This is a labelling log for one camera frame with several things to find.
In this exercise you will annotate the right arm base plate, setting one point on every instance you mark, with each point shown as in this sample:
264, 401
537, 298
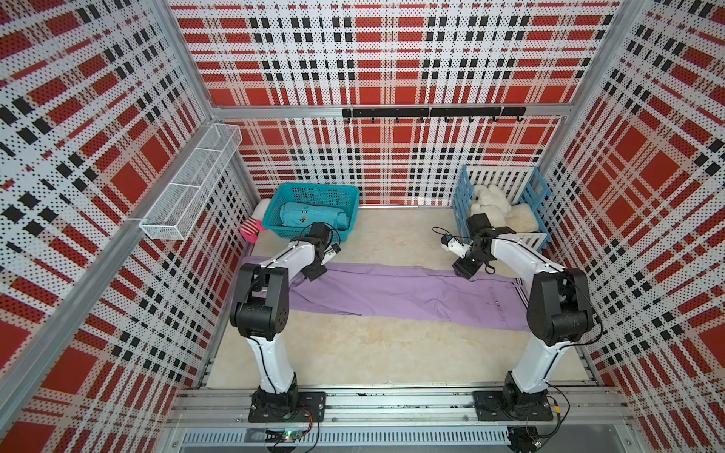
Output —
502, 405

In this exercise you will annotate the folded teal garment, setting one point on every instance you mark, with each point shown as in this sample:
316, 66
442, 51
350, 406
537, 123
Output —
299, 215

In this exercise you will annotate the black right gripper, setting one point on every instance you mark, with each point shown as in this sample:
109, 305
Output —
465, 270

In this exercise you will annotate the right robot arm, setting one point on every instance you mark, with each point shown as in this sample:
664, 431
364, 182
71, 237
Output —
559, 311

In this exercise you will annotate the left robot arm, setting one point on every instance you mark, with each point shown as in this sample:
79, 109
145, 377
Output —
261, 309

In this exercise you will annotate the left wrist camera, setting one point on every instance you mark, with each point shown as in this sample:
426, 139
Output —
320, 232

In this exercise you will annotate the purple long pants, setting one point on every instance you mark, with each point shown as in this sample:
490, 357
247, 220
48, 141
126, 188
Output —
415, 293

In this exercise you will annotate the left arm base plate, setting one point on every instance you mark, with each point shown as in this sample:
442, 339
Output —
292, 407

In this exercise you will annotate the green circuit board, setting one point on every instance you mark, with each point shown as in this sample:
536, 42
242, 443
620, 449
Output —
284, 436

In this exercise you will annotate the blue white slatted crate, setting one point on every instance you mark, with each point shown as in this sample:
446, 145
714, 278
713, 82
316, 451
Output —
510, 196

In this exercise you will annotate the cream fluffy cushion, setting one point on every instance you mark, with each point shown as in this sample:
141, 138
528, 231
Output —
521, 219

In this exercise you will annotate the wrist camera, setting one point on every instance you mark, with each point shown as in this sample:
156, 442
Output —
320, 232
454, 246

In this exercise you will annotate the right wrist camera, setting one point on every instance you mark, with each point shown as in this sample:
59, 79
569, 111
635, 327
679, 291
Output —
454, 246

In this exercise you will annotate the white fluffy plush toy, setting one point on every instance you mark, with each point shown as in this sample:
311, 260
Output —
492, 202

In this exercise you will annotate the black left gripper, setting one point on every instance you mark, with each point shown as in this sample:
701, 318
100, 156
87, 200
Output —
314, 274

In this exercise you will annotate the teal plastic basket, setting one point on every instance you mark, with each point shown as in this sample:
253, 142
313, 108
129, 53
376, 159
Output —
346, 198

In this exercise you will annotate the white wire wall basket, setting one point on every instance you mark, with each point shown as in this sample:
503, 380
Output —
202, 163

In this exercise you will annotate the black hook rail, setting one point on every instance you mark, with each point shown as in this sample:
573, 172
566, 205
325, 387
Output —
434, 112

